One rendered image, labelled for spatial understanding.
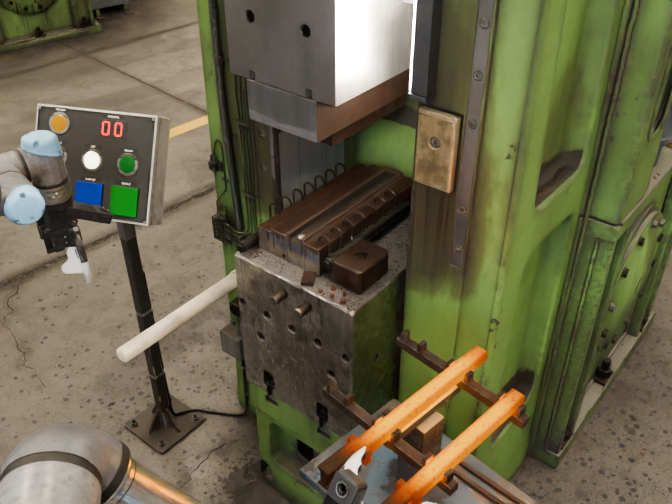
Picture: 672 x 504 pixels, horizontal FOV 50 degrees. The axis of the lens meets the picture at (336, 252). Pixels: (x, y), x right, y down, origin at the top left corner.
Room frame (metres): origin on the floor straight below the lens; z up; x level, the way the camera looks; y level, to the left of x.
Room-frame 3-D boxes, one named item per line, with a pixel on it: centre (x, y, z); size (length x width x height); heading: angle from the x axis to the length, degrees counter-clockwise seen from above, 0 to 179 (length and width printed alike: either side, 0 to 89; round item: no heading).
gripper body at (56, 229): (1.38, 0.63, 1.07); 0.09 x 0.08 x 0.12; 121
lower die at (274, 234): (1.60, -0.01, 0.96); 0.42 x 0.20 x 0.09; 141
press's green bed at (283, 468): (1.58, -0.06, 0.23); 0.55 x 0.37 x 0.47; 141
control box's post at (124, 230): (1.72, 0.60, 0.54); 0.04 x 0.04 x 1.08; 51
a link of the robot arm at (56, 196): (1.38, 0.62, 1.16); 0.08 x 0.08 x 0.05
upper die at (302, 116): (1.60, -0.01, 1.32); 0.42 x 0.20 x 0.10; 141
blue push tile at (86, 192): (1.60, 0.64, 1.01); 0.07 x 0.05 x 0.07; 76
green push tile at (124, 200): (1.58, 0.54, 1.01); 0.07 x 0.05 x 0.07; 76
